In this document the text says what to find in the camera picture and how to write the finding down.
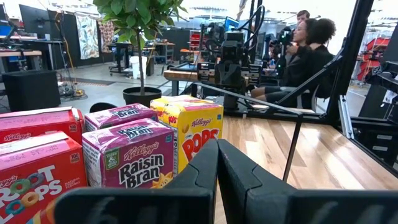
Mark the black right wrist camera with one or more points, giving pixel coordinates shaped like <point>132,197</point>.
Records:
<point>234,46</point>

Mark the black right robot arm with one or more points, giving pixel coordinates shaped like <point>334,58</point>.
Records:
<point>231,101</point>

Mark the green potted plant black pot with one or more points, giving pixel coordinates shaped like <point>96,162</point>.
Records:
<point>143,96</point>

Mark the black background robot arm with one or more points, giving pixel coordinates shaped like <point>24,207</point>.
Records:
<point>280,49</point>

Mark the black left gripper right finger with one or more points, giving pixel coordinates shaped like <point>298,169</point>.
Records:
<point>311,208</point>

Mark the silver metal bracket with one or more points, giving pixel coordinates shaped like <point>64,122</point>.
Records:
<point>345,118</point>

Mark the floral print hanging cloth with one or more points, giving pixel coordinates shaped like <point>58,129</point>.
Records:
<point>106,35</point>

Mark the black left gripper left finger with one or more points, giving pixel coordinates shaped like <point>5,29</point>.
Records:
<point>140,205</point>

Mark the blue screen monitor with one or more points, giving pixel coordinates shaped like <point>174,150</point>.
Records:
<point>231,24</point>

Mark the person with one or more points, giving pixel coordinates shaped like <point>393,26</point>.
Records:
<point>308,65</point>
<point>303,17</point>

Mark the black aluminium table frame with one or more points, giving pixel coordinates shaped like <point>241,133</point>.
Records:
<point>348,62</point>

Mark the red metal rack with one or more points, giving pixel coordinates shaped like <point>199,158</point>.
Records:
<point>371,59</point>

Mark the purple Raisin Bran cereal box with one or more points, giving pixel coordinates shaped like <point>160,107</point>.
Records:
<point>130,161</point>
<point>121,113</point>

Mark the wooden top desk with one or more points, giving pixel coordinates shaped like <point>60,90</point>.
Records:
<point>18,53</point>

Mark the leaf print hanging cloth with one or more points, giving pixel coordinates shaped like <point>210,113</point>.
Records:
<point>87,37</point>

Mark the black computer monitor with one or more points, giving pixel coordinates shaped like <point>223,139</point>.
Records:
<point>32,20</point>

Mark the wooden workbench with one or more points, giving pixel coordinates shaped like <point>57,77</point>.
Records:
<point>183,75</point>

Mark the black cabinet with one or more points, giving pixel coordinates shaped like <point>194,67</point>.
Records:
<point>31,90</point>

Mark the red Froot Loops cereal box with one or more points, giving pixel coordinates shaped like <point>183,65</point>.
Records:
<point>37,124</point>
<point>31,186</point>

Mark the white bin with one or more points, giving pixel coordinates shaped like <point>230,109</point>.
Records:
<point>138,67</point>

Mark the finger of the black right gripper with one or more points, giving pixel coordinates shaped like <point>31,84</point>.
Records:
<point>238,77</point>
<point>224,77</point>

